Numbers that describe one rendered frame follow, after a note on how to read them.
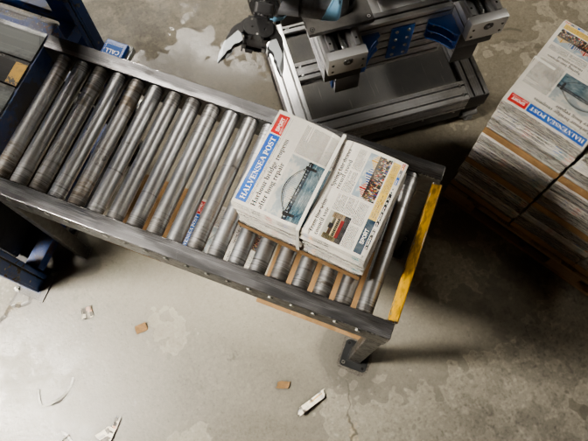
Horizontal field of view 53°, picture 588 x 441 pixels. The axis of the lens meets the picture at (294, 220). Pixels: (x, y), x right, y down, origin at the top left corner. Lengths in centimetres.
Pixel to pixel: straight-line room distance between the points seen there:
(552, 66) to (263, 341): 146
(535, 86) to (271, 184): 92
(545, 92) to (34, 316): 210
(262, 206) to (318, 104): 113
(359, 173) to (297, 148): 17
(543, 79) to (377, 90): 82
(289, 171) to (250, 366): 112
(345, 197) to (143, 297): 129
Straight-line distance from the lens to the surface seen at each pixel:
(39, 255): 259
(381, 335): 165
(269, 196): 148
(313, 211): 147
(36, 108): 203
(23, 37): 219
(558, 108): 198
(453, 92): 263
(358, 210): 148
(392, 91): 260
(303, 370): 242
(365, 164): 152
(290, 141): 154
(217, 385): 244
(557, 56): 208
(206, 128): 185
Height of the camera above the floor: 242
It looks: 72 degrees down
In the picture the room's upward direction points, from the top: 2 degrees counter-clockwise
